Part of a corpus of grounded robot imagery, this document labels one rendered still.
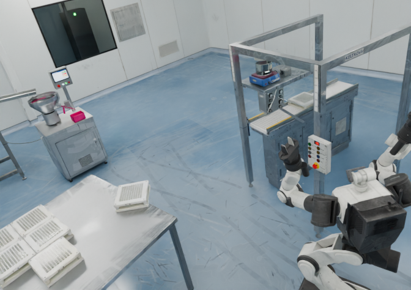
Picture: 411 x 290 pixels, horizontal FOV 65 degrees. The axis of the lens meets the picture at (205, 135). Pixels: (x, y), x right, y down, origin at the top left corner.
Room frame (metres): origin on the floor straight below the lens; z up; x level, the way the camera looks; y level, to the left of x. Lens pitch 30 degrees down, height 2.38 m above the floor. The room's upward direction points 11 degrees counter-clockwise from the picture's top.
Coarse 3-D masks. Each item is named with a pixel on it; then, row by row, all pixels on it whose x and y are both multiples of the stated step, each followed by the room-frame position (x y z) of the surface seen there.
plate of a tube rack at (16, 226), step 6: (30, 210) 2.01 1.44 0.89; (42, 210) 1.98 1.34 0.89; (48, 210) 1.97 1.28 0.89; (36, 216) 1.93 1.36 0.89; (48, 216) 1.90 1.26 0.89; (12, 222) 1.91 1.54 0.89; (42, 222) 1.84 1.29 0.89; (18, 228) 1.83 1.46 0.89; (30, 228) 1.80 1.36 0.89; (24, 234) 1.75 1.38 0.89
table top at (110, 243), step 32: (64, 192) 2.27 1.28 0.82; (96, 192) 2.18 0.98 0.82; (96, 224) 1.79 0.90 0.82; (128, 224) 1.73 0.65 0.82; (160, 224) 1.67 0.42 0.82; (96, 256) 1.49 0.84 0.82; (128, 256) 1.44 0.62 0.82; (0, 288) 1.38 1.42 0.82; (32, 288) 1.34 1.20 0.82; (64, 288) 1.29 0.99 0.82; (96, 288) 1.25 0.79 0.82
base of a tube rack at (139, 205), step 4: (148, 188) 2.06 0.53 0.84; (148, 192) 2.01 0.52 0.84; (148, 196) 1.96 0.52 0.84; (148, 200) 1.92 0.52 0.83; (132, 204) 1.90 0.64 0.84; (136, 204) 1.89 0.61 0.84; (140, 204) 1.88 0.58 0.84; (148, 204) 1.89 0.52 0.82; (120, 208) 1.88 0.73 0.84; (124, 208) 1.88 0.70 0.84; (128, 208) 1.87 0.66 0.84; (132, 208) 1.87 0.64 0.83; (136, 208) 1.87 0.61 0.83; (140, 208) 1.87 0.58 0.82; (116, 212) 1.87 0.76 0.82
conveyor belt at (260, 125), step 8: (328, 88) 3.28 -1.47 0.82; (336, 88) 3.24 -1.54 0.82; (344, 88) 3.21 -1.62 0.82; (328, 96) 3.09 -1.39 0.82; (280, 112) 2.94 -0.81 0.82; (296, 112) 2.88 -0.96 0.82; (256, 120) 2.87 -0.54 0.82; (264, 120) 2.84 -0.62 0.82; (272, 120) 2.81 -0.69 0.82; (280, 120) 2.78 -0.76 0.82; (256, 128) 2.74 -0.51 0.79; (264, 128) 2.67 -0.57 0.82
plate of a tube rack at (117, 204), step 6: (144, 180) 2.11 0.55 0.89; (120, 186) 2.10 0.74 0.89; (132, 186) 2.07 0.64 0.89; (144, 186) 2.04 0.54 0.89; (144, 192) 1.96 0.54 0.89; (132, 198) 1.91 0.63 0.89; (138, 198) 1.90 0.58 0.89; (144, 198) 1.89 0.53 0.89; (114, 204) 1.88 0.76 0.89; (120, 204) 1.87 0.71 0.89
